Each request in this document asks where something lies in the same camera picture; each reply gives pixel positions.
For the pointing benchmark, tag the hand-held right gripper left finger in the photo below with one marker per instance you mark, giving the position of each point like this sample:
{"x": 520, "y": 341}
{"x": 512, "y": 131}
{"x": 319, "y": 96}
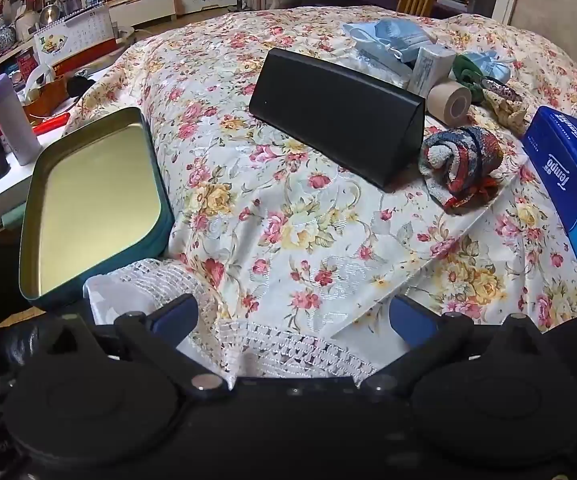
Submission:
{"x": 173, "y": 320}

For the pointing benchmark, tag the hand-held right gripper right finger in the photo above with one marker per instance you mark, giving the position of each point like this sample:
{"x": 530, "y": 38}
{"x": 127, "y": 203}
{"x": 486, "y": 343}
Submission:
{"x": 411, "y": 325}

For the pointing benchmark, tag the green metal tin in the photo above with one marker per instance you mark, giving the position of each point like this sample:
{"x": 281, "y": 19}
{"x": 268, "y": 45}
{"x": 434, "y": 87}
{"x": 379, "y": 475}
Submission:
{"x": 93, "y": 200}

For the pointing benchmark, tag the striped towel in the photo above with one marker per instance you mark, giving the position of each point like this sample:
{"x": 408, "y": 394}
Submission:
{"x": 458, "y": 165}

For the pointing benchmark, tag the white tissue packet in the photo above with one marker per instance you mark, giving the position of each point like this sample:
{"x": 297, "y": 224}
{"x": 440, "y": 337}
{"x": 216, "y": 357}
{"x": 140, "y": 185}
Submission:
{"x": 431, "y": 67}

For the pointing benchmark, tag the green plush toy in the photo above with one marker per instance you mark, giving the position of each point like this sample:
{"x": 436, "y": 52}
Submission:
{"x": 462, "y": 69}

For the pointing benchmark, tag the white lace cloth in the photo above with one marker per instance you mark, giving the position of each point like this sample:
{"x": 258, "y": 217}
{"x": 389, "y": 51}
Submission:
{"x": 278, "y": 345}

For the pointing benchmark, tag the blue tissue box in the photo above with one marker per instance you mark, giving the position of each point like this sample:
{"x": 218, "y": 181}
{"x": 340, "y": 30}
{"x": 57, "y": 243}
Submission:
{"x": 568, "y": 175}

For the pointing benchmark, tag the tan tape roll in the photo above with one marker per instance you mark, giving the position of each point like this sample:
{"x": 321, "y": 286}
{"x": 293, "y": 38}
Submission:
{"x": 446, "y": 102}

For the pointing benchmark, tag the black flat rectangular object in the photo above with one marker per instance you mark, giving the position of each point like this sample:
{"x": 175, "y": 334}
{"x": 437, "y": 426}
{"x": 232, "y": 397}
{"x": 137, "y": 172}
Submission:
{"x": 338, "y": 110}

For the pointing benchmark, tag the floral fabric pouch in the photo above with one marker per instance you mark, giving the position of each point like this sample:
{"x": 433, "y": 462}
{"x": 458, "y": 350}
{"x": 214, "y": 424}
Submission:
{"x": 511, "y": 112}

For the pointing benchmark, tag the grey cylindrical bottle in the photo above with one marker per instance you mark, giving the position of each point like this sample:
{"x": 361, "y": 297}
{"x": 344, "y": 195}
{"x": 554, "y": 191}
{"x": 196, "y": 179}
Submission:
{"x": 13, "y": 125}

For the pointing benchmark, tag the black cloth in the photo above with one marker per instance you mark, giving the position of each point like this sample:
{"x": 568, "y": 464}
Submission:
{"x": 81, "y": 85}

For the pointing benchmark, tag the brown box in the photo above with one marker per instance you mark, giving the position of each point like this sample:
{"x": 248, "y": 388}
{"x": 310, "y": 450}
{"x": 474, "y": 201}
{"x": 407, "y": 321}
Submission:
{"x": 48, "y": 97}

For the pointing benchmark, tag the light blue cloth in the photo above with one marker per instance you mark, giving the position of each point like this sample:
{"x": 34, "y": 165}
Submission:
{"x": 493, "y": 67}

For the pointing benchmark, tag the blue face mask pack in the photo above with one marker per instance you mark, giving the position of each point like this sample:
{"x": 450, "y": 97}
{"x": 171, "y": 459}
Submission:
{"x": 393, "y": 37}

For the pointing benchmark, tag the desk calendar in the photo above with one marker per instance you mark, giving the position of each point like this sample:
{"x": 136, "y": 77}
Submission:
{"x": 83, "y": 32}

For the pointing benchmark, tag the white low shelf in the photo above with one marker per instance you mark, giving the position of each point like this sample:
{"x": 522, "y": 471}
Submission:
{"x": 143, "y": 7}

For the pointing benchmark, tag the blue and white vase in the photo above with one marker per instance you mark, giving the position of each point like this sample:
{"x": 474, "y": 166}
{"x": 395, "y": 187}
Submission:
{"x": 4, "y": 35}

